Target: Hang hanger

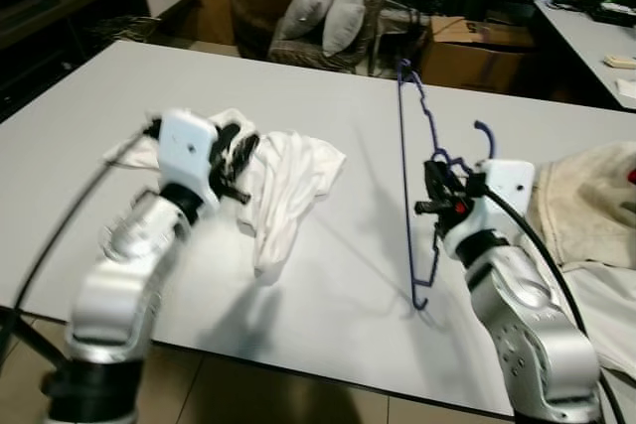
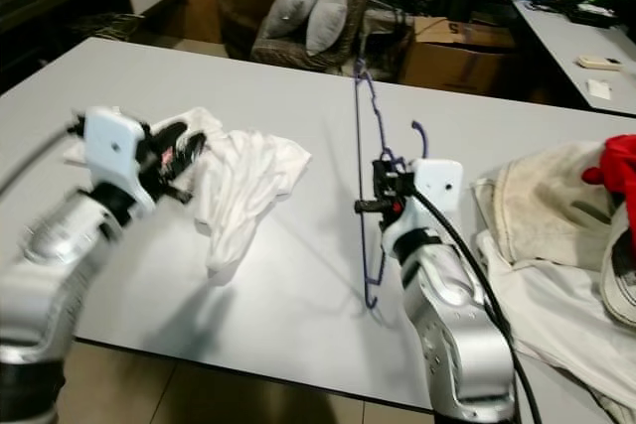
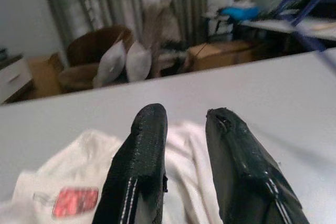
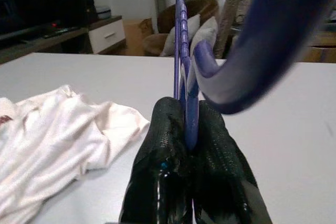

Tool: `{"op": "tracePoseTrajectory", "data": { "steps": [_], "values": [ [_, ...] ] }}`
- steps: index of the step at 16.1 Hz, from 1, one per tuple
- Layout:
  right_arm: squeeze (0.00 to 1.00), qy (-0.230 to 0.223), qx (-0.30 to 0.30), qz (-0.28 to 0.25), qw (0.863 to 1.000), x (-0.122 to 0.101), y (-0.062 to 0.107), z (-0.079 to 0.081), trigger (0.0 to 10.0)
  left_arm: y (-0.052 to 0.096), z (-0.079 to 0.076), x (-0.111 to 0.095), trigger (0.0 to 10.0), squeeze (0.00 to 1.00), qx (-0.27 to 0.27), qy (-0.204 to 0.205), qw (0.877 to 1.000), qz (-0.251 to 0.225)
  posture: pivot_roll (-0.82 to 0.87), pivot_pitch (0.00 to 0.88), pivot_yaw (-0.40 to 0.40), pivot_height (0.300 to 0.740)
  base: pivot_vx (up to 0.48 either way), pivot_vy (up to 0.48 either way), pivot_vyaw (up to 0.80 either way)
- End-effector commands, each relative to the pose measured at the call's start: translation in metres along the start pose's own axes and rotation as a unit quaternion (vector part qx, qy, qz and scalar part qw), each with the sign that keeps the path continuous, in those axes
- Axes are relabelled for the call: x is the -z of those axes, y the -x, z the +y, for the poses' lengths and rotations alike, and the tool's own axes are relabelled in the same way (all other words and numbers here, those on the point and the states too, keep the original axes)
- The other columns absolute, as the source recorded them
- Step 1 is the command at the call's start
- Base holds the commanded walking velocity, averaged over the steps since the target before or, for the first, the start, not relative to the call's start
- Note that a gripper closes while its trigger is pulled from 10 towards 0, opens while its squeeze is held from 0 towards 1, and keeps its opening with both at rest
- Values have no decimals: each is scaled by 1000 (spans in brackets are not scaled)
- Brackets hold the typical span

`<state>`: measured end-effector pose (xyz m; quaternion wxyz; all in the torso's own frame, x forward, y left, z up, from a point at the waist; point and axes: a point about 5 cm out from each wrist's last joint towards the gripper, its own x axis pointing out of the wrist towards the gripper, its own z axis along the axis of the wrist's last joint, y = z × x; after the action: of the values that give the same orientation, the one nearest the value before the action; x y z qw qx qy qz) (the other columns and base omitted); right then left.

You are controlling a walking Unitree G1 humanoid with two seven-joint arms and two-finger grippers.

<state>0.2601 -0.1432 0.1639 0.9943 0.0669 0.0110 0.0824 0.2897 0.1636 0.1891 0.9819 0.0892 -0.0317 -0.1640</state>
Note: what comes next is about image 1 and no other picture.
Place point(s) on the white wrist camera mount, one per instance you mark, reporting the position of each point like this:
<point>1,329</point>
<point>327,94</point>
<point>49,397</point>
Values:
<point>512,186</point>
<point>189,151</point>

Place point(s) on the black desk device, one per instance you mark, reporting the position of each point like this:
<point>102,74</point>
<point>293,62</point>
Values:
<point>616,9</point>

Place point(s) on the white paper slip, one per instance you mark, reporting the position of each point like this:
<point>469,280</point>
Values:
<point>626,87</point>

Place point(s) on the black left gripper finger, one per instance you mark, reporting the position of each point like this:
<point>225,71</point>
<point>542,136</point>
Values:
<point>250,151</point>
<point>231,141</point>

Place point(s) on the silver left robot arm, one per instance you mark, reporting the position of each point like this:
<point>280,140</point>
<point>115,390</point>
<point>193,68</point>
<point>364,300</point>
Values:
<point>119,285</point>

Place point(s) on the dark wicker armchair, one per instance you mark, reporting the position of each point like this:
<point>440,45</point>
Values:
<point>253,22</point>

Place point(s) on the white cotton top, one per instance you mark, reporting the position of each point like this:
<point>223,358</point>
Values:
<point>288,176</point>

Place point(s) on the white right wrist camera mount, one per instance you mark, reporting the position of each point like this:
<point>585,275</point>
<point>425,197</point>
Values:
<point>512,186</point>

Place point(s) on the dark TV console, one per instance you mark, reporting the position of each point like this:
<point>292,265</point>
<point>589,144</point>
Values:
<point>60,17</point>

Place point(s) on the white crumpled garment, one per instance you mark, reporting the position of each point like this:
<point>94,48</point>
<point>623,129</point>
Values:
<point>611,305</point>

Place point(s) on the red cloth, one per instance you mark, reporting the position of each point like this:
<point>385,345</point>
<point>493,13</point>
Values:
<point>632,176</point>

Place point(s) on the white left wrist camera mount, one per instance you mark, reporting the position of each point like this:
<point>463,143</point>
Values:
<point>189,151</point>

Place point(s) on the white remote control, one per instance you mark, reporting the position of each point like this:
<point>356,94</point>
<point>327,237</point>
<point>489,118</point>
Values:
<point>620,62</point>

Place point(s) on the blue plastic hanger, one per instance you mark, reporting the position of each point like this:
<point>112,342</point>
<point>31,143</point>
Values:
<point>405,176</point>

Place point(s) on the beige crumpled garment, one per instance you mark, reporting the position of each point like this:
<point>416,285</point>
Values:
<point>586,206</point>

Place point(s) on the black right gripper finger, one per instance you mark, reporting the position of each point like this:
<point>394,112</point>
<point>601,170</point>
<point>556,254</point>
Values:
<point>458,183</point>
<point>435,176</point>

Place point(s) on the grey cushion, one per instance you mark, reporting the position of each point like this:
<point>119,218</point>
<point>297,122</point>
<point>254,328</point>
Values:
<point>306,5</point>
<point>346,17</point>

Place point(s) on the white table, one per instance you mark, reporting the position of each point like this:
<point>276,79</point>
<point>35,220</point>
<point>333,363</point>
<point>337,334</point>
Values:
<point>348,245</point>

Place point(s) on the wide cardboard box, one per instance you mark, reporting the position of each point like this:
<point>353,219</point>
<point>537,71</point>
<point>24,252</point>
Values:
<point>477,62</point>

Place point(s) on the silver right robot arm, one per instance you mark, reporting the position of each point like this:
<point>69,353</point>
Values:
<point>527,335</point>

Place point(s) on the grey desk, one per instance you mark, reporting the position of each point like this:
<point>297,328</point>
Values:
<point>586,42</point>

